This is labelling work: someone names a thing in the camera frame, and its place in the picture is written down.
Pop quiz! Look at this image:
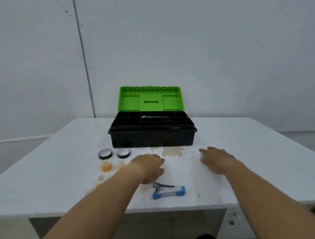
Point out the person's right hand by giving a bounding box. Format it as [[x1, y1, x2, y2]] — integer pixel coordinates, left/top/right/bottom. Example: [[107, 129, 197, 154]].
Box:
[[199, 147, 236, 175]]

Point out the person's left hand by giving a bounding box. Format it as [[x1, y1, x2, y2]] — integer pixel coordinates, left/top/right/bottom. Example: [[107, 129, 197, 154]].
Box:
[[131, 154, 165, 185]]

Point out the person's left forearm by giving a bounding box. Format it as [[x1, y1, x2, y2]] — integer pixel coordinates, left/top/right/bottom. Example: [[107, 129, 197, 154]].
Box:
[[43, 163, 146, 239]]

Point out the person's right forearm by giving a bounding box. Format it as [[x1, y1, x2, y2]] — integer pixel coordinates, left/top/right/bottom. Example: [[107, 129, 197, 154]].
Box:
[[222, 157, 315, 239]]

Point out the blue and white stapler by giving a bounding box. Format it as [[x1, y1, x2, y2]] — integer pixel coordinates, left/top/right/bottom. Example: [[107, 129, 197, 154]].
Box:
[[152, 182, 186, 200]]

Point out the black toolbox with green lid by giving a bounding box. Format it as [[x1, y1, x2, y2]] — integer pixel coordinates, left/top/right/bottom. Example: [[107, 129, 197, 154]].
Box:
[[108, 86, 198, 149]]

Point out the black tape roll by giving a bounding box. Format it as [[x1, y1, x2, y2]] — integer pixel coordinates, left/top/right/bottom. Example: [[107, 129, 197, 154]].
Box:
[[98, 149, 113, 160], [117, 148, 131, 159]]

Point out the black organizer tray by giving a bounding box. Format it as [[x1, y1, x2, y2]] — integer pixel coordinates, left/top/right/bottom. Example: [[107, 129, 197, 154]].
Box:
[[110, 111, 195, 131]]

